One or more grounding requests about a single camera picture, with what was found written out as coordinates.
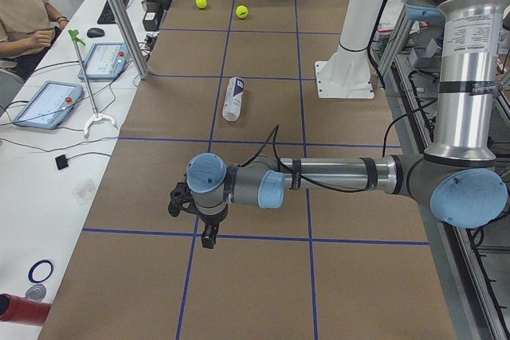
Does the black box with label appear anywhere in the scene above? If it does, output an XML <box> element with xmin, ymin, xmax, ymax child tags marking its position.
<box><xmin>143</xmin><ymin>2</ymin><xmax>163</xmax><ymax>32</ymax></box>

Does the near teach pendant tablet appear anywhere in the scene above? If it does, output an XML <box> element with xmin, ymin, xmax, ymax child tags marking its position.
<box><xmin>13</xmin><ymin>81</ymin><xmax>84</xmax><ymax>130</ymax></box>

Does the aluminium frame post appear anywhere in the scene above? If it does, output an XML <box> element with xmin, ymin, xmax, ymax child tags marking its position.
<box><xmin>107</xmin><ymin>0</ymin><xmax>149</xmax><ymax>80</ymax></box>

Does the red cylinder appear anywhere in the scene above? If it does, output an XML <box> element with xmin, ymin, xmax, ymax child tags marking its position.
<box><xmin>1</xmin><ymin>293</ymin><xmax>52</xmax><ymax>326</ymax></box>

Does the seated person in beige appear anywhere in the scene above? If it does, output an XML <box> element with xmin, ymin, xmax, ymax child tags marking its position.
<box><xmin>1</xmin><ymin>0</ymin><xmax>69</xmax><ymax>80</ymax></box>

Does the black computer mouse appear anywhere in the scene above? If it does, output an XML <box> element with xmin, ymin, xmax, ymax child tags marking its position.
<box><xmin>87</xmin><ymin>27</ymin><xmax>105</xmax><ymax>38</ymax></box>

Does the reacher grabber stick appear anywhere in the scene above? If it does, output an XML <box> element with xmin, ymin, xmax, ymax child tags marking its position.
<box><xmin>68</xmin><ymin>29</ymin><xmax>117</xmax><ymax>139</ymax></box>

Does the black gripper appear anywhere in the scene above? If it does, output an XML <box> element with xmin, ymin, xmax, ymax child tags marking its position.
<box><xmin>198</xmin><ymin>212</ymin><xmax>228</xmax><ymax>248</ymax></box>

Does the clear plastic bag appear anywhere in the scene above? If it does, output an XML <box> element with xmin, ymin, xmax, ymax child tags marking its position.
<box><xmin>72</xmin><ymin>178</ymin><xmax>97</xmax><ymax>205</ymax></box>

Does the clear tennis ball can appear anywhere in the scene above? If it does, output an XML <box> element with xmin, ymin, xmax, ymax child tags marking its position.
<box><xmin>222</xmin><ymin>77</ymin><xmax>245</xmax><ymax>122</ymax></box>

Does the aluminium side frame rail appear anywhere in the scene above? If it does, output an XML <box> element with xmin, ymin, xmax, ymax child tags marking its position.
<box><xmin>386</xmin><ymin>53</ymin><xmax>509</xmax><ymax>339</ymax></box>

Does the small black square pad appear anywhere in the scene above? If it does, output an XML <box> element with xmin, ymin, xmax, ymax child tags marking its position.
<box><xmin>55</xmin><ymin>154</ymin><xmax>69</xmax><ymax>170</ymax></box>

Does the yellow tennis ball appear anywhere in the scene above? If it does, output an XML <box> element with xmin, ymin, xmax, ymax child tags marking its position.
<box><xmin>235</xmin><ymin>5</ymin><xmax>249</xmax><ymax>20</ymax></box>
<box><xmin>195</xmin><ymin>0</ymin><xmax>208</xmax><ymax>10</ymax></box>

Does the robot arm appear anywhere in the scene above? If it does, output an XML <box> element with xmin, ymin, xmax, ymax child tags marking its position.
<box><xmin>168</xmin><ymin>0</ymin><xmax>509</xmax><ymax>248</ymax></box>

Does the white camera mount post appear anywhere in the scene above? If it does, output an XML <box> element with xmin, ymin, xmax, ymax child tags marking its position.
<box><xmin>315</xmin><ymin>0</ymin><xmax>385</xmax><ymax>100</ymax></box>

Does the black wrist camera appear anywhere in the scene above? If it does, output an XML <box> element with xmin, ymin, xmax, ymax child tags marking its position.
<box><xmin>168</xmin><ymin>182</ymin><xmax>198</xmax><ymax>217</ymax></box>

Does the teach pendant tablet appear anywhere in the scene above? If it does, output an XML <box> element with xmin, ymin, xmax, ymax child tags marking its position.
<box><xmin>13</xmin><ymin>81</ymin><xmax>84</xmax><ymax>130</ymax></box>
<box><xmin>81</xmin><ymin>42</ymin><xmax>130</xmax><ymax>81</ymax></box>

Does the far teach pendant tablet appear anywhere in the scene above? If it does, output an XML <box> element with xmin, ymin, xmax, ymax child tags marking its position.
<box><xmin>81</xmin><ymin>42</ymin><xmax>130</xmax><ymax>81</ymax></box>

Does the blue tape ring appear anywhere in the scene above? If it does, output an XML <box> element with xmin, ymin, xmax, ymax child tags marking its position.
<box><xmin>28</xmin><ymin>259</ymin><xmax>55</xmax><ymax>283</ymax></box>

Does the black keyboard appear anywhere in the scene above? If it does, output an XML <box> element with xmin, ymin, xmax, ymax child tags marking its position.
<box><xmin>96</xmin><ymin>0</ymin><xmax>134</xmax><ymax>25</ymax></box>

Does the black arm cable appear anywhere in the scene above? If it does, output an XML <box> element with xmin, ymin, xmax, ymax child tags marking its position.
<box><xmin>238</xmin><ymin>124</ymin><xmax>439</xmax><ymax>192</ymax></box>

